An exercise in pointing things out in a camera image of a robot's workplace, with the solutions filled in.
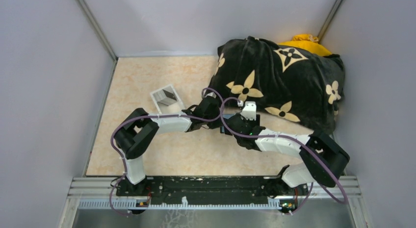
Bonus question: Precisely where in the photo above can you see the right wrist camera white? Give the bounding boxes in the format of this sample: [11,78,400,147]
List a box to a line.
[240,101,257,121]

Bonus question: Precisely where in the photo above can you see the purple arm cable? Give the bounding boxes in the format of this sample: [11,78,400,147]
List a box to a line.
[219,96,349,216]
[108,87,225,217]

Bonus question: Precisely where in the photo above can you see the yellow cloth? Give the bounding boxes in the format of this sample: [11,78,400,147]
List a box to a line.
[278,34,332,56]

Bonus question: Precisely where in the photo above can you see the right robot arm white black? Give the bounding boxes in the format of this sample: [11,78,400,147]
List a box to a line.
[224,114,350,195]

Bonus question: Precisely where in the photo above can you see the grey cards in tray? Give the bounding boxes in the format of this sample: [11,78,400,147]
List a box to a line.
[154,89,177,106]

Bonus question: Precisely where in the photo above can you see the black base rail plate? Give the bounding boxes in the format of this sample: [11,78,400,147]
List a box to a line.
[116,176,308,205]

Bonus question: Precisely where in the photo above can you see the black floral plush blanket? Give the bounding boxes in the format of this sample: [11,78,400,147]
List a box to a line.
[209,36,346,134]

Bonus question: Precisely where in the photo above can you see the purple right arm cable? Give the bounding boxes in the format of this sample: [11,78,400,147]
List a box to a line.
[219,96,349,216]

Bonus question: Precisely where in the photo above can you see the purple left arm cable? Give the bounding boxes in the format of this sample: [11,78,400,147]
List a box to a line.
[108,87,225,217]

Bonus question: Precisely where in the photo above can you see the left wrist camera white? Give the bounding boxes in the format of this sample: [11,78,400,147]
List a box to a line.
[203,92,217,99]

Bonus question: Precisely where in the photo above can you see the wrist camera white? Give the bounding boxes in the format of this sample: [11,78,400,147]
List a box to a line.
[203,92,217,99]
[240,101,257,121]

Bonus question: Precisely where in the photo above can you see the white plastic card tray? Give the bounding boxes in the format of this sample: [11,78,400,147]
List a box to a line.
[150,84,186,114]

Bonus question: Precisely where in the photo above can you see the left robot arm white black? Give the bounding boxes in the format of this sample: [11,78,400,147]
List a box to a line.
[110,95,223,196]

